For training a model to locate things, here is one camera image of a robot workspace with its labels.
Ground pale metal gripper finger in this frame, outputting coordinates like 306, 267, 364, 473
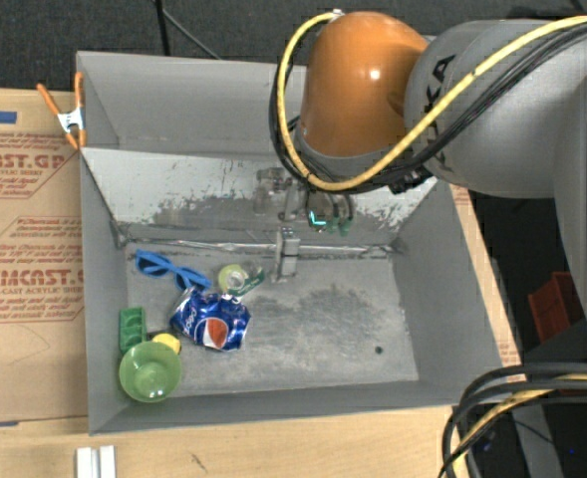
284, 226, 302, 277
273, 228, 287, 284

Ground blue crushed soda can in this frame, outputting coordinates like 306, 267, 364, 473
168, 286, 252, 354

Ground light green plastic cup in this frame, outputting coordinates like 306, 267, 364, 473
118, 341, 183, 404

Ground grey metal bin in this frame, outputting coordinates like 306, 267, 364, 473
75, 51, 506, 436

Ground brown cardboard board red print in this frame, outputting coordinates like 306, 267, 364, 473
0, 86, 527, 430

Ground yellow ball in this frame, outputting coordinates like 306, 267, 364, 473
150, 332, 182, 357

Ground green toy block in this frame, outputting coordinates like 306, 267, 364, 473
118, 306, 149, 355

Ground blue sunglasses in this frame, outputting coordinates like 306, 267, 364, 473
134, 249, 213, 294

